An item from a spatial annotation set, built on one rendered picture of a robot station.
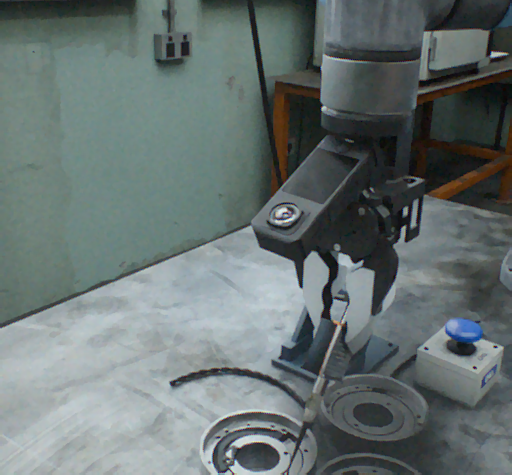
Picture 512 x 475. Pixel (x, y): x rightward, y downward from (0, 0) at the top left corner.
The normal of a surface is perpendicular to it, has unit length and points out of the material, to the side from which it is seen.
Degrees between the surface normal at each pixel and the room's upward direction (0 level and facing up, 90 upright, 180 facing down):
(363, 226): 90
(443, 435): 0
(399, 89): 90
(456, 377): 90
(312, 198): 29
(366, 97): 90
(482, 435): 0
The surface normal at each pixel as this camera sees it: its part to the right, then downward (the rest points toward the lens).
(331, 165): -0.24, -0.68
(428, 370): -0.65, 0.26
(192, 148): 0.77, 0.25
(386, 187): 0.03, -0.93
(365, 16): -0.34, 0.33
